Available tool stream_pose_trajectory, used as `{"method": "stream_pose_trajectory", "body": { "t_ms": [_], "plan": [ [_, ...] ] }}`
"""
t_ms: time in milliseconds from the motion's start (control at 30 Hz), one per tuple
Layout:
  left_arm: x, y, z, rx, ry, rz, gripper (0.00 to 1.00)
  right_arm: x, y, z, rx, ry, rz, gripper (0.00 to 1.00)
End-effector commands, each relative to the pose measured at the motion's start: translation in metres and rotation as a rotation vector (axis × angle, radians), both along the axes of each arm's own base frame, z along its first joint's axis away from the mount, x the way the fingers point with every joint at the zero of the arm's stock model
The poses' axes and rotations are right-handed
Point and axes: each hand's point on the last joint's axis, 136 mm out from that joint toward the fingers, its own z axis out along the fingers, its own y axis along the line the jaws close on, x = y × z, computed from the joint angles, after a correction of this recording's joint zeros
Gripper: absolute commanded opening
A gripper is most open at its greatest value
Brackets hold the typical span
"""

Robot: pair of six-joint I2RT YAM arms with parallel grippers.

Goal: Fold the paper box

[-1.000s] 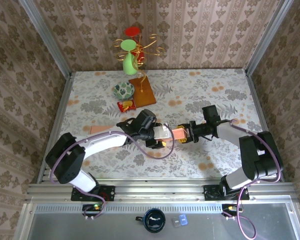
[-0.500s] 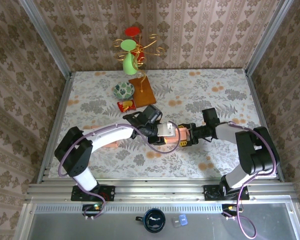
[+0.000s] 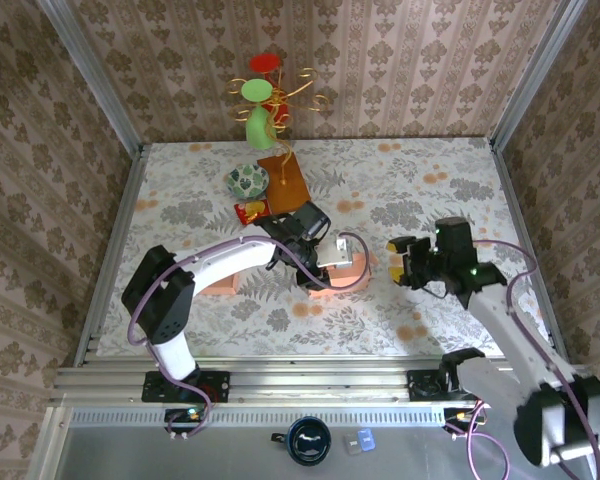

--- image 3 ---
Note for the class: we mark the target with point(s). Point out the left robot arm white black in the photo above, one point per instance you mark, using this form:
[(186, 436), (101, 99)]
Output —
[(155, 300)]

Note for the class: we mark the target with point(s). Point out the red snack packet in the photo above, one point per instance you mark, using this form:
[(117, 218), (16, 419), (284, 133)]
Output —
[(252, 212)]

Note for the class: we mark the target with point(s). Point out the floral tablecloth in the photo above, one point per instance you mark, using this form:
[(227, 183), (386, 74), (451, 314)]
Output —
[(330, 330)]

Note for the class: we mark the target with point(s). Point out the leaf pattern bowl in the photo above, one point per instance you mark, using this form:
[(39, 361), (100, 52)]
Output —
[(248, 181)]

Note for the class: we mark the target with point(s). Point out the green plastic goblet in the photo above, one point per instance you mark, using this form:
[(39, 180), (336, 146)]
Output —
[(257, 130)]

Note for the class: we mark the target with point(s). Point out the small controller board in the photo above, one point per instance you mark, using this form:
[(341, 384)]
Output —
[(462, 416), (185, 416)]

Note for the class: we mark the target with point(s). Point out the dark blue mug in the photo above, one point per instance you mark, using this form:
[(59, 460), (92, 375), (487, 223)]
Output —
[(307, 442)]

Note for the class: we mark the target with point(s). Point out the blue memory card case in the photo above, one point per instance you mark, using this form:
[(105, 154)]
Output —
[(366, 439)]

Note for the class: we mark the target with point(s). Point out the grey memory card case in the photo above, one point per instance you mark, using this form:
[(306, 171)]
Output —
[(351, 445)]

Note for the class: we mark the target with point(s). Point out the red plastic goblet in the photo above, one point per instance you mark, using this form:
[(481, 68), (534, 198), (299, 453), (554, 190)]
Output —
[(265, 63)]

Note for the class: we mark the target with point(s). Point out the steel shelf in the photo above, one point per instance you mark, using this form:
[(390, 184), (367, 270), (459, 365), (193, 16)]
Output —
[(180, 455)]

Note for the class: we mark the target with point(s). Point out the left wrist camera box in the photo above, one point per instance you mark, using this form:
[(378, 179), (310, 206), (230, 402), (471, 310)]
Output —
[(335, 255)]

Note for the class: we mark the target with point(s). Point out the aluminium frame rail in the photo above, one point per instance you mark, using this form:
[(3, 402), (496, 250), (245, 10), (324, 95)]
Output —
[(320, 385)]

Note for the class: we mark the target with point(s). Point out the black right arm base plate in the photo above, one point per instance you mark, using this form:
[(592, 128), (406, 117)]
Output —
[(422, 387)]

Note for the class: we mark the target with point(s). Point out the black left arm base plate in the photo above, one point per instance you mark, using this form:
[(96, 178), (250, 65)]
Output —
[(215, 387)]

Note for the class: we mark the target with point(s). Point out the aluminium frame post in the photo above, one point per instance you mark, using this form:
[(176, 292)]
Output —
[(535, 75), (95, 75)]

